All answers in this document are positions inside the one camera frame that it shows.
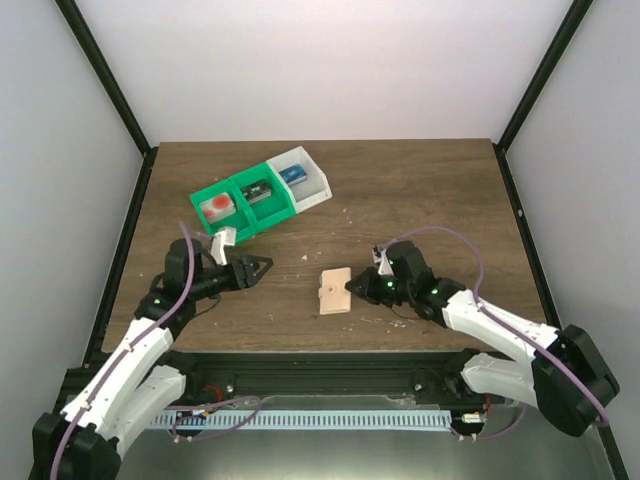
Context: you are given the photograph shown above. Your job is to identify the white red card stack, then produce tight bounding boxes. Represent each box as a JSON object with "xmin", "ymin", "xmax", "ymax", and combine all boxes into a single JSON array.
[{"xmin": 199, "ymin": 192, "xmax": 236, "ymax": 224}]

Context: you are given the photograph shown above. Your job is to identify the black card stack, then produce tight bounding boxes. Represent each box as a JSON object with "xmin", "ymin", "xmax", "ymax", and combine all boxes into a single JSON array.
[{"xmin": 240, "ymin": 179, "xmax": 273, "ymax": 205}]

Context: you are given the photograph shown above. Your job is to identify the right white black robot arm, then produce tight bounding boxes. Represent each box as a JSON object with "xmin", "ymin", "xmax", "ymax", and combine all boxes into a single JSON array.
[{"xmin": 345, "ymin": 241, "xmax": 620, "ymax": 437}]

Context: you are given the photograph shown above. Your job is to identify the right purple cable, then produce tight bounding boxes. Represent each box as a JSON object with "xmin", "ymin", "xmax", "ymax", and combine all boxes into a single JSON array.
[{"xmin": 382, "ymin": 225, "xmax": 612, "ymax": 427}]

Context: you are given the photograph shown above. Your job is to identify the light blue slotted cable duct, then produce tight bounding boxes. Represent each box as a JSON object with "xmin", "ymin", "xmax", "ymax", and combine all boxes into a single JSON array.
[{"xmin": 148, "ymin": 410, "xmax": 451, "ymax": 432}]

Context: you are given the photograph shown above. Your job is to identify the right black frame post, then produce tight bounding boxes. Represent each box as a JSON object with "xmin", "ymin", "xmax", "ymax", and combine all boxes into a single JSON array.
[{"xmin": 497, "ymin": 0, "xmax": 593, "ymax": 152}]

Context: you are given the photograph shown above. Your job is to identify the purple cable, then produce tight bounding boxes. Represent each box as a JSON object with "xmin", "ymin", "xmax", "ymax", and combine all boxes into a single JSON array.
[
  {"xmin": 382, "ymin": 225, "xmax": 612, "ymax": 427},
  {"xmin": 49, "ymin": 221, "xmax": 221, "ymax": 480}
]

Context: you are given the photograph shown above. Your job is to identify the left green plastic bin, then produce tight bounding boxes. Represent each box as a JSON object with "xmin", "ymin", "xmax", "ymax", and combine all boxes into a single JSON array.
[{"xmin": 189, "ymin": 178, "xmax": 258, "ymax": 244}]

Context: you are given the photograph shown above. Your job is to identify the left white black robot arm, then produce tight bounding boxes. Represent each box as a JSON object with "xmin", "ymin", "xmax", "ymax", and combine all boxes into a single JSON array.
[{"xmin": 32, "ymin": 230, "xmax": 273, "ymax": 479}]

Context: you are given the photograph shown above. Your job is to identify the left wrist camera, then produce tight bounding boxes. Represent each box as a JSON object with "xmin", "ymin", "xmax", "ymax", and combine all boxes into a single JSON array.
[{"xmin": 210, "ymin": 226, "xmax": 237, "ymax": 266}]

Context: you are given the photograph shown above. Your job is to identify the left black frame post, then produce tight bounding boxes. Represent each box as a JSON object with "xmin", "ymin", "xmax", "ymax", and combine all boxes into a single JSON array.
[{"xmin": 53, "ymin": 0, "xmax": 153, "ymax": 157}]

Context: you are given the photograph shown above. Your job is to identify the green plastic bin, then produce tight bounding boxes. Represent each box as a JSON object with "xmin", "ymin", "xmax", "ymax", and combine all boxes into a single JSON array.
[
  {"xmin": 229, "ymin": 162, "xmax": 295, "ymax": 233},
  {"xmin": 189, "ymin": 178, "xmax": 258, "ymax": 244}
]

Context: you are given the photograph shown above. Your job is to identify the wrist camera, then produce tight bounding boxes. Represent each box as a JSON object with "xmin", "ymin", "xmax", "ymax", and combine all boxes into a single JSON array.
[
  {"xmin": 210, "ymin": 226, "xmax": 237, "ymax": 266},
  {"xmin": 372, "ymin": 245, "xmax": 393, "ymax": 276}
]

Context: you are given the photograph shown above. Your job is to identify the middle green plastic bin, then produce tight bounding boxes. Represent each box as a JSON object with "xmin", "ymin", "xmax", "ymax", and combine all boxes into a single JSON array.
[{"xmin": 229, "ymin": 162, "xmax": 295, "ymax": 233}]

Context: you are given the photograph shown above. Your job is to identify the black frame post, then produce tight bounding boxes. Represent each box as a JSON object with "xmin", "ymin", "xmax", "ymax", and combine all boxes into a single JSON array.
[
  {"xmin": 497, "ymin": 0, "xmax": 593, "ymax": 152},
  {"xmin": 53, "ymin": 0, "xmax": 153, "ymax": 157}
]

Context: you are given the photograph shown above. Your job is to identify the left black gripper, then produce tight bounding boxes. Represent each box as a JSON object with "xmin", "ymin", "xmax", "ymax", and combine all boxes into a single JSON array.
[{"xmin": 191, "ymin": 255, "xmax": 275, "ymax": 301}]

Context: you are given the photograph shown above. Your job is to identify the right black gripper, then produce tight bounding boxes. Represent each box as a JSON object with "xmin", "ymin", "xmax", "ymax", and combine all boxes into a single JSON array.
[{"xmin": 345, "ymin": 267, "xmax": 413, "ymax": 309}]

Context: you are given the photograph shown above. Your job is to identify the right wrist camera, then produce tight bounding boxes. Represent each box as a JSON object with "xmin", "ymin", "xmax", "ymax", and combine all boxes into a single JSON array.
[{"xmin": 372, "ymin": 245, "xmax": 393, "ymax": 276}]

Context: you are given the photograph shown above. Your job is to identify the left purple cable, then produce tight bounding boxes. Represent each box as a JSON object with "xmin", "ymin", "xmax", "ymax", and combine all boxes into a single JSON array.
[{"xmin": 49, "ymin": 221, "xmax": 221, "ymax": 480}]

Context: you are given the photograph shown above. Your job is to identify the blue card stack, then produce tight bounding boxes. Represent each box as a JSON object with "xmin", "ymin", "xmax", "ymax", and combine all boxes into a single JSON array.
[{"xmin": 279, "ymin": 164, "xmax": 308, "ymax": 186}]

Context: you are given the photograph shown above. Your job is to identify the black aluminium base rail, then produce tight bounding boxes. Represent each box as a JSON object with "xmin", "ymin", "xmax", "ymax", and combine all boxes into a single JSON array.
[{"xmin": 160, "ymin": 349, "xmax": 503, "ymax": 409}]

